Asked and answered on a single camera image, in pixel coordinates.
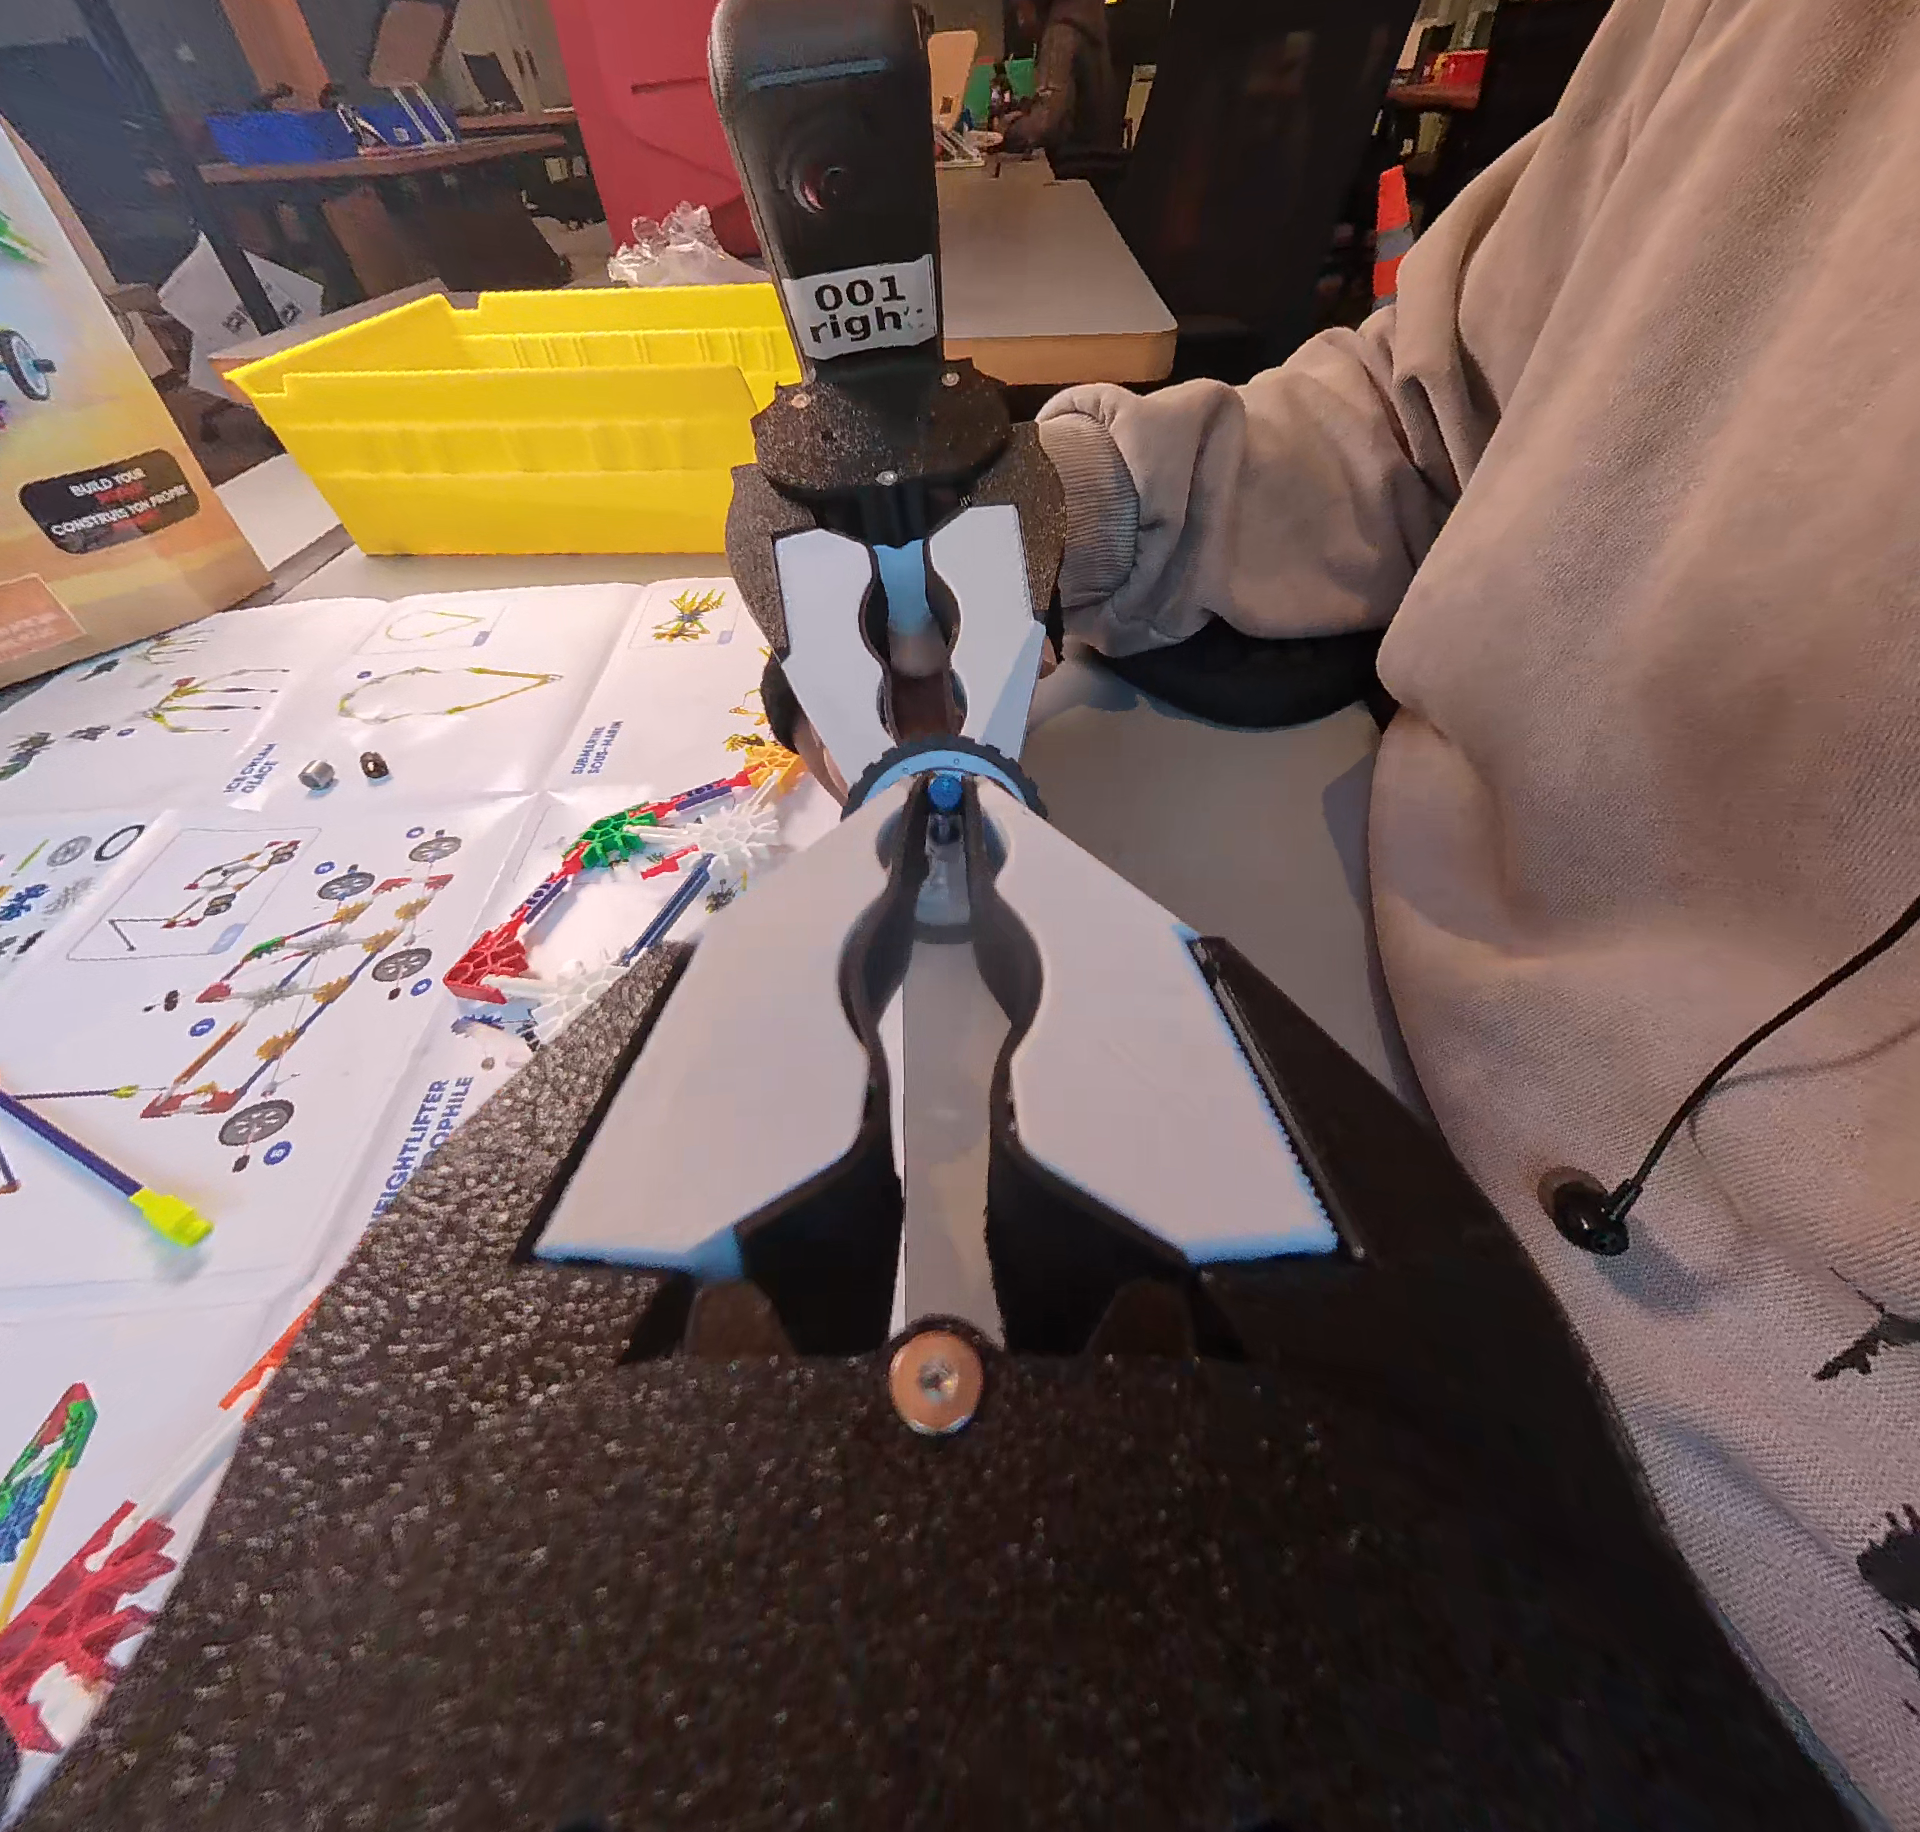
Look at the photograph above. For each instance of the yellow plastic bin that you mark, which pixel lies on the yellow plastic bin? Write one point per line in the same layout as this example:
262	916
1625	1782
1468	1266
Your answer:
512	453

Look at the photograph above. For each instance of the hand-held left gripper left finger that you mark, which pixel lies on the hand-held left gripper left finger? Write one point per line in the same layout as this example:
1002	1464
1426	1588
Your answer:
706	1113

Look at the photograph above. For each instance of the colourful rod and connector model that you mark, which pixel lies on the colourful rod and connector model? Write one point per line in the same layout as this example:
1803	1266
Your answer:
617	836

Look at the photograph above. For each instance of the red carry case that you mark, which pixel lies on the red carry case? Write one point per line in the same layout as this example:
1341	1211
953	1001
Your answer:
647	62

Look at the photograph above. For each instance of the colourful cardboard toy box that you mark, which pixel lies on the colourful cardboard toy box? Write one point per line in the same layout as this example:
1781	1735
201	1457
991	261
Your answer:
107	482

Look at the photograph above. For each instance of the blue rods with orange connector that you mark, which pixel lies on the blue rods with orange connector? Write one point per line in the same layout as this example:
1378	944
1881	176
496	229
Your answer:
167	1215

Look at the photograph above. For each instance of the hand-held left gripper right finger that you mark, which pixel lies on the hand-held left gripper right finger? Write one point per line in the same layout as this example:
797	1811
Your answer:
1186	1113

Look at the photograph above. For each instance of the light background table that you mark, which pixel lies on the light background table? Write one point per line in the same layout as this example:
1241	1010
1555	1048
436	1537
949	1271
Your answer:
1052	273

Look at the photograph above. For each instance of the orange traffic cone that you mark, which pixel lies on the orange traffic cone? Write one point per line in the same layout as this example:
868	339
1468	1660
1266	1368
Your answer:
1394	228

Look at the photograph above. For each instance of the white instruction sheet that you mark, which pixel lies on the white instruction sheet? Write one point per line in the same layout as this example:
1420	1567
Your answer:
242	1113

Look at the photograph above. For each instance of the clear plastic bag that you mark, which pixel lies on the clear plastic bag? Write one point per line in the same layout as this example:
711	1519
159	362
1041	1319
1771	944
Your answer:
685	242

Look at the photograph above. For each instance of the blue crate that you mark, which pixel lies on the blue crate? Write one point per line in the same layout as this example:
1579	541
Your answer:
287	135

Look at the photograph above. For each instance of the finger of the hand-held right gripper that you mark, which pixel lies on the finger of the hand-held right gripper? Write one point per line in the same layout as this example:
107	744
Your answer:
999	587
833	617

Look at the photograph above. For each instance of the person's right forearm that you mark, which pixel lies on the person's right forearm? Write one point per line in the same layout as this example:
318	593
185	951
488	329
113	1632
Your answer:
1262	482

